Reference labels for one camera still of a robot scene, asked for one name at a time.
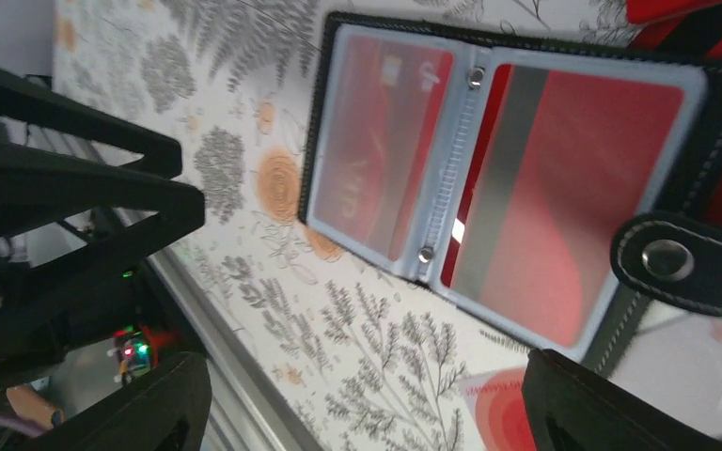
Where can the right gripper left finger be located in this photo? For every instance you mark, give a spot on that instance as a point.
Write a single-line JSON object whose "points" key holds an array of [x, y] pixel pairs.
{"points": [[165, 409]]}

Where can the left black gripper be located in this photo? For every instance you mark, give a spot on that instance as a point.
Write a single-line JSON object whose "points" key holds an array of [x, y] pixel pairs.
{"points": [[66, 304]]}

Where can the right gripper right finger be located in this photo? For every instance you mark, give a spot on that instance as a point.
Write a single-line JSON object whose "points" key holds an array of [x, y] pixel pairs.
{"points": [[569, 407]]}

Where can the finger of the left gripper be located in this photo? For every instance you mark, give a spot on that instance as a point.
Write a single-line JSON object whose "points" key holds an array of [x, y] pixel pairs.
{"points": [[28, 102]]}

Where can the black leather card holder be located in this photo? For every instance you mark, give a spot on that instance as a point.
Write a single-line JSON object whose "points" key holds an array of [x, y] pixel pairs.
{"points": [[664, 253]]}

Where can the red card pile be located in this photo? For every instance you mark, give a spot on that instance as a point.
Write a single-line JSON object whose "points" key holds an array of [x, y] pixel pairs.
{"points": [[387, 99]]}

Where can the red card with stripe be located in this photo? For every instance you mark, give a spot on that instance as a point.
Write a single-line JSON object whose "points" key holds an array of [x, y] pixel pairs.
{"points": [[563, 159]]}

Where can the white card red circle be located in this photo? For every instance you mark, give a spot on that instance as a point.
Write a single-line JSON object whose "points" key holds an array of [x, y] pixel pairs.
{"points": [[496, 403]]}

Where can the white floral card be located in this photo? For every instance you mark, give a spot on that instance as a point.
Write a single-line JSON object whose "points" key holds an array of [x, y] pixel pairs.
{"points": [[677, 368]]}

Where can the floral patterned table mat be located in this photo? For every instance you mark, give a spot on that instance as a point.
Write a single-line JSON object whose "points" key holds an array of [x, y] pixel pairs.
{"points": [[368, 361]]}

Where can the aluminium rail frame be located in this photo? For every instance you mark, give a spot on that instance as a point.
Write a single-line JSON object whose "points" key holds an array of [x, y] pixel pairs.
{"points": [[238, 380]]}

